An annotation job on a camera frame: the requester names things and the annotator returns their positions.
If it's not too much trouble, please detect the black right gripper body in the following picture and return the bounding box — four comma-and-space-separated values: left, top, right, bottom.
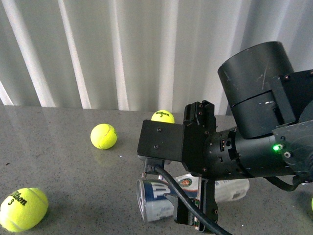
182, 124, 237, 177

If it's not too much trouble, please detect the black camera cable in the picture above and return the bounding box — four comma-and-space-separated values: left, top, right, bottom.
141, 158, 233, 235

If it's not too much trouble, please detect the wilson 3 tennis ball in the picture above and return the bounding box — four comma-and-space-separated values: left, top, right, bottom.
0, 188, 48, 233
151, 110, 175, 123

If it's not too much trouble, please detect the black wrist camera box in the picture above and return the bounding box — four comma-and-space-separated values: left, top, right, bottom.
137, 120, 184, 162

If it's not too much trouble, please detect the clear Wilson tennis ball can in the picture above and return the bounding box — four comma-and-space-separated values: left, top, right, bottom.
136, 174, 250, 222

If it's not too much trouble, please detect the white pleated curtain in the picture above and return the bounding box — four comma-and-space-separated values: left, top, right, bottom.
0, 0, 313, 115

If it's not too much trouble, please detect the Wilson 3 tennis ball centre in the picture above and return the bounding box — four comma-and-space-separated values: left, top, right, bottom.
151, 110, 175, 123

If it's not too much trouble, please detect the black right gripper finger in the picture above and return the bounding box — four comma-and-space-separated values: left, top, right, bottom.
183, 100, 216, 134
164, 176, 218, 233

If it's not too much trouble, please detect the plain yellow tennis ball left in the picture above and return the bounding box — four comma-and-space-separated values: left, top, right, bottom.
90, 123, 117, 150

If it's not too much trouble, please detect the Wilson 3 tennis ball near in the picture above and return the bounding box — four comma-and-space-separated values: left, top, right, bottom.
0, 188, 48, 233

